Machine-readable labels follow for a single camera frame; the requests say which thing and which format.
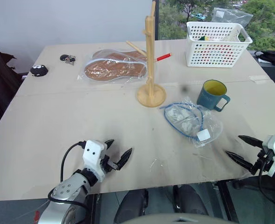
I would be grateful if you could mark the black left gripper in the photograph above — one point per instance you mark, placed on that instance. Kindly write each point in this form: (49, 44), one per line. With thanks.
(108, 164)

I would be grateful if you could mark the black pouch white dots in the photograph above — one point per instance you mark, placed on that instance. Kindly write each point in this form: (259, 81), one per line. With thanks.
(39, 70)

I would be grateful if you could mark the white perforated plastic basket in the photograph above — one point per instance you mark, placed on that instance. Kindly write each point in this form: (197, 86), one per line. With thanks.
(212, 51)

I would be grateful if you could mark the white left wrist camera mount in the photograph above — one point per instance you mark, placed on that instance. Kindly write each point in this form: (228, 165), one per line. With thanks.
(93, 151)

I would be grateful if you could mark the grey rounded robot body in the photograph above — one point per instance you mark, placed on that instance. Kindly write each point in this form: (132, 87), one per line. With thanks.
(181, 219)

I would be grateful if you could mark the black key fob bunch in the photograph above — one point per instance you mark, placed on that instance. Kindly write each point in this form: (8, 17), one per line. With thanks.
(67, 58)

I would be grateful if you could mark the wooden mug tree stand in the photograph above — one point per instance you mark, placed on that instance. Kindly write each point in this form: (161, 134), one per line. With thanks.
(150, 70)

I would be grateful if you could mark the blue mug yellow inside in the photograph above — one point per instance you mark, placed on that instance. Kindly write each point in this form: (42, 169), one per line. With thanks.
(207, 98)

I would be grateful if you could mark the clear crumpled plastic bag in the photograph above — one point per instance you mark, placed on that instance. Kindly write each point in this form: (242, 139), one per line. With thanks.
(235, 17)

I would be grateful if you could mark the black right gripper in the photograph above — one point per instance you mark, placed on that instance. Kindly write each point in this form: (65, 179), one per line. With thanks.
(262, 161)

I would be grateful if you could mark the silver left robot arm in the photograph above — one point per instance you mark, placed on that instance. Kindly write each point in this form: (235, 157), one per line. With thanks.
(67, 187)

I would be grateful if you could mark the clear bag blue zip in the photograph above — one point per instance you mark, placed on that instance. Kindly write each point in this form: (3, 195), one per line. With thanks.
(191, 121)

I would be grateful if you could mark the clear bag brown insoles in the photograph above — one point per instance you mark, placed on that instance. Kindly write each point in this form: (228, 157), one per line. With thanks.
(114, 66)

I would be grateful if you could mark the black bag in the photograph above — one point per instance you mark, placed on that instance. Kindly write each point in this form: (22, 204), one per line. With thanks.
(272, 57)

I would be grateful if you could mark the yellow green sponge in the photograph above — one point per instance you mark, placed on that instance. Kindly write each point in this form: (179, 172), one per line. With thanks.
(203, 38)

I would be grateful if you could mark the black table leg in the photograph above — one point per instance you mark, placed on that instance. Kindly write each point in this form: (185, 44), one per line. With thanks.
(91, 210)
(227, 200)

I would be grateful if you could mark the dark rounded shape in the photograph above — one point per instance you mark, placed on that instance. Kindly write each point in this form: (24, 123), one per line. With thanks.
(131, 205)

